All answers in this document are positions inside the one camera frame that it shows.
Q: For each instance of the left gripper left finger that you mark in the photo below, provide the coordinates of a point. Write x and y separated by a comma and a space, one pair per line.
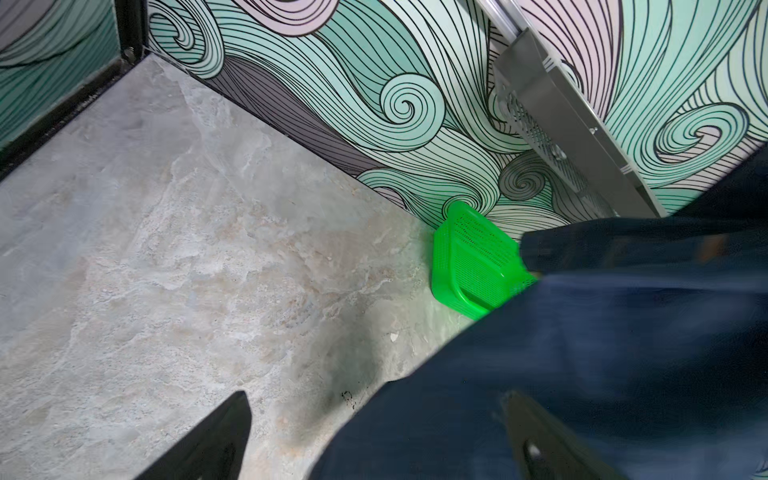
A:
213, 449

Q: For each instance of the black perforated wall shelf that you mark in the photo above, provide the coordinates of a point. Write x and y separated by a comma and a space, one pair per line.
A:
542, 105

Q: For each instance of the green plastic basket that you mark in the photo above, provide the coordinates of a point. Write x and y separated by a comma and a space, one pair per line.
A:
476, 266

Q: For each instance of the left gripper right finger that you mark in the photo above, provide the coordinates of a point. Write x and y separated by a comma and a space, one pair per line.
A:
544, 448

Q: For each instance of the back aluminium rail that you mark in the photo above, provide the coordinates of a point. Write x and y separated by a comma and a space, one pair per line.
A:
500, 16

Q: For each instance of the dark blue denim trousers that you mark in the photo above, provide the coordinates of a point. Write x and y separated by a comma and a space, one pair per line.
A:
646, 339

